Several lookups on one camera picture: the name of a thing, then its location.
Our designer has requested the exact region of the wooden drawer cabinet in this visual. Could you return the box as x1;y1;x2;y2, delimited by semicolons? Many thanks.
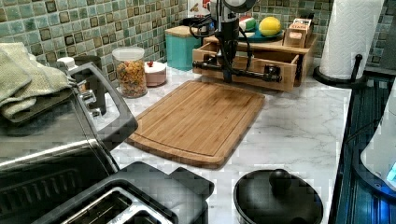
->
192;34;318;91

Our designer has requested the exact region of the black pot with lid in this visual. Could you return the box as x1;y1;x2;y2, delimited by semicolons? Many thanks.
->
233;169;323;224

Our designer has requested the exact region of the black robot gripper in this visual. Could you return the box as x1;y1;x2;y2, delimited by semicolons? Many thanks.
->
215;17;239;74

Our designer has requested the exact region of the green dish towel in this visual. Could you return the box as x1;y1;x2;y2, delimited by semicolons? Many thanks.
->
0;42;76;123

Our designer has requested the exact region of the watermelon slice toy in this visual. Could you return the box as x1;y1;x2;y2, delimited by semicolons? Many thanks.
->
239;16;256;32

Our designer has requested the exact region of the teal canister with wooden lid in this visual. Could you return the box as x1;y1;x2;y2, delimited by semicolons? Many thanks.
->
165;25;201;71

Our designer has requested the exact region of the black slot toaster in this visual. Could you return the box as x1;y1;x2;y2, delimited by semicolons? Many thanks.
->
32;162;214;224

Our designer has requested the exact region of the bamboo cutting board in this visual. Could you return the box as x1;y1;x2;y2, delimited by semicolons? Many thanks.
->
127;81;265;169

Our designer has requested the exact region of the pink lidded ceramic jar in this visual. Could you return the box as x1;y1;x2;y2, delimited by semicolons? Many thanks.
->
145;61;166;87

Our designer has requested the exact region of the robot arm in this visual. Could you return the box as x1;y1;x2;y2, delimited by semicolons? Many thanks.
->
212;0;256;75

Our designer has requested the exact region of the stainless toaster oven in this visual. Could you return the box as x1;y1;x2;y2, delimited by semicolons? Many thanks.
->
0;63;137;224

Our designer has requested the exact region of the small wooden box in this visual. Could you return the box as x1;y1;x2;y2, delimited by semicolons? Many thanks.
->
282;18;313;48

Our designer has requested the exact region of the black drawer handle bar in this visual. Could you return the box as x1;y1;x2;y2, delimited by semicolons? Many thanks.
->
192;56;282;83

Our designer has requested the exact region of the teal plate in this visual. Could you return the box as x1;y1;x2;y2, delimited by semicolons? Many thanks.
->
238;30;283;43

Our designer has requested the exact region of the yellow lemon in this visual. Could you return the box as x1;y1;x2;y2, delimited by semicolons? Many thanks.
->
259;17;281;36

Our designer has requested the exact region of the white paper towel roll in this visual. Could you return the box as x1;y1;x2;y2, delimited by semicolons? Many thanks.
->
319;0;385;80

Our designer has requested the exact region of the dark sink drainboard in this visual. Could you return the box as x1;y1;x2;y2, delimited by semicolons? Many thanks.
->
328;72;396;224

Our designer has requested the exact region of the glass jar with pasta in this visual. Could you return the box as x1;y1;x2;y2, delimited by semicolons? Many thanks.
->
112;47;148;98

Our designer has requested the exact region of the black paper towel holder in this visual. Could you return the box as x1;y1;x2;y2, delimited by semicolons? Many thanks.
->
312;53;368;90

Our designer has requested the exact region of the wooden drawer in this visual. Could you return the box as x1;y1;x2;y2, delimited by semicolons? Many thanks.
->
192;42;302;91

